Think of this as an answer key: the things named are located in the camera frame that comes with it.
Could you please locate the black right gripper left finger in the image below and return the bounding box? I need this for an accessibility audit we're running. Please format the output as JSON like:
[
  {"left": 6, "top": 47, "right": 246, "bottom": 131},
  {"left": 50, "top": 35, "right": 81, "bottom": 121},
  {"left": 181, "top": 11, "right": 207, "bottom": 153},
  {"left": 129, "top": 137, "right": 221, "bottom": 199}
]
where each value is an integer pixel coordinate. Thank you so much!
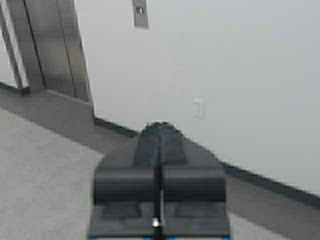
[{"left": 88, "top": 122, "right": 160, "bottom": 238}]

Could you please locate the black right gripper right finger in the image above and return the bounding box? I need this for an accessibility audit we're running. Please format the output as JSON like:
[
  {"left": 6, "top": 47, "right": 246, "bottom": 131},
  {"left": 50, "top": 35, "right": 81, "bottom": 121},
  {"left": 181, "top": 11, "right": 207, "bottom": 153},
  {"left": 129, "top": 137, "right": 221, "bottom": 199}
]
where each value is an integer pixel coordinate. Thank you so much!
[{"left": 160, "top": 122, "right": 230, "bottom": 238}]

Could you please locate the elevator call button panel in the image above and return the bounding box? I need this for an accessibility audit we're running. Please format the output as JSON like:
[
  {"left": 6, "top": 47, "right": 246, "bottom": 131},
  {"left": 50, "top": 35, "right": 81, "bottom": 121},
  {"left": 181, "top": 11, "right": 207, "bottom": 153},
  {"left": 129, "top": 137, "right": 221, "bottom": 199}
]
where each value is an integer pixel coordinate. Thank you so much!
[{"left": 132, "top": 0, "right": 149, "bottom": 29}]

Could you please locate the steel elevator door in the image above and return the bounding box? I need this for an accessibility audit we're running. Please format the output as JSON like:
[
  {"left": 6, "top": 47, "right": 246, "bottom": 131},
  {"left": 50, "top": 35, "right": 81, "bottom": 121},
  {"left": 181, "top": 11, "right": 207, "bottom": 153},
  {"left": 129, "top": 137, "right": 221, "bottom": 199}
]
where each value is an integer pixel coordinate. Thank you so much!
[{"left": 0, "top": 0, "right": 92, "bottom": 104}]

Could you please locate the white wall outlet plate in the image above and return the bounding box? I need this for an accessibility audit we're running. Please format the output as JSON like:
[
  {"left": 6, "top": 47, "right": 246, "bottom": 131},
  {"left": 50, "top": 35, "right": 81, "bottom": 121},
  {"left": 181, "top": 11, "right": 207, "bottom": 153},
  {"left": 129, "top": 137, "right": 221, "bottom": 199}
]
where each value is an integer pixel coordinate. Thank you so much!
[{"left": 193, "top": 98, "right": 205, "bottom": 119}]

